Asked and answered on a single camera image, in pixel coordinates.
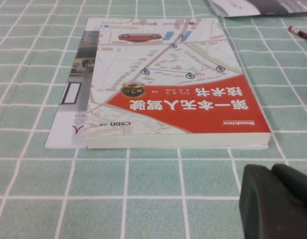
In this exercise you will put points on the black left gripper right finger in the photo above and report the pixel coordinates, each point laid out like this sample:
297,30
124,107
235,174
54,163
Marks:
297,184

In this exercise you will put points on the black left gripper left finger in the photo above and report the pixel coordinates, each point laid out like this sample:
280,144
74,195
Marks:
267,211

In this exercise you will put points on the green checked tablecloth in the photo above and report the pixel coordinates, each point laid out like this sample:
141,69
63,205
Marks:
143,186

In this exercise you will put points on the red map cover book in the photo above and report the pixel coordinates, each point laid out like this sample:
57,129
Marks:
183,114

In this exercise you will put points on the red pencil with eraser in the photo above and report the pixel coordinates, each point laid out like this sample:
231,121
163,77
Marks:
302,34

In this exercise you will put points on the office photo brochure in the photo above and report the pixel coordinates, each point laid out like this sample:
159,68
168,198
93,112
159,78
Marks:
267,6

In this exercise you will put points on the white brochure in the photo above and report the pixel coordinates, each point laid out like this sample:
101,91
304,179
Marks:
214,5

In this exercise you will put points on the brochure under red book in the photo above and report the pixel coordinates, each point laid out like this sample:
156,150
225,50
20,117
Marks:
66,124

